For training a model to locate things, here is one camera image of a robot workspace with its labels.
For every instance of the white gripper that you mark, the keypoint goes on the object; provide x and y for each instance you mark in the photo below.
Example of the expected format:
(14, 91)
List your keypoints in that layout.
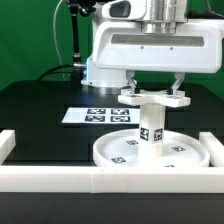
(195, 47)

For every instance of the white cross-shaped table base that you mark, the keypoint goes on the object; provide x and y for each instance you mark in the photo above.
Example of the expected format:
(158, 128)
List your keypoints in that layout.
(149, 97)

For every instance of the white round table top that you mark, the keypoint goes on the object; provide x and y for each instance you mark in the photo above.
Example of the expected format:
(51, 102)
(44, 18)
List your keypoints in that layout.
(123, 149)

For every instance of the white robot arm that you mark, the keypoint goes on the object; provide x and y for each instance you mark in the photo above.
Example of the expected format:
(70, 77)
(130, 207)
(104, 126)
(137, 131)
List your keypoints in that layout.
(154, 16)

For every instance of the white sheet with markers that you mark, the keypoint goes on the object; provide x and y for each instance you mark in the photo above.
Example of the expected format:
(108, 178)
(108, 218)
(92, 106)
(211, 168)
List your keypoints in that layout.
(83, 115)

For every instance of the white right fence bar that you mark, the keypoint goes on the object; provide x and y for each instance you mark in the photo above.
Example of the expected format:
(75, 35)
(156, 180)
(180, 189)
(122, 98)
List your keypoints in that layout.
(214, 147)

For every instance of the white fence bar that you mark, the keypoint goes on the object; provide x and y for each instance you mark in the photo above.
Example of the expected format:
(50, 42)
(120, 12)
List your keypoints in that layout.
(110, 180)
(7, 144)
(214, 147)

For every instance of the white front fence bar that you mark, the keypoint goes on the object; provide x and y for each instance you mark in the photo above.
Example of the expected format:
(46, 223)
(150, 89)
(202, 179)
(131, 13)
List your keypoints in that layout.
(110, 180)

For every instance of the black table platform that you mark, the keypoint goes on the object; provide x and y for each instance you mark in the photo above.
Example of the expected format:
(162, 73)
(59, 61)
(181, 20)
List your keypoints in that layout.
(35, 110)

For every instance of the white left fence bar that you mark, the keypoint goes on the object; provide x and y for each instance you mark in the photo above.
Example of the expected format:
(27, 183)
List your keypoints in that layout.
(7, 144)

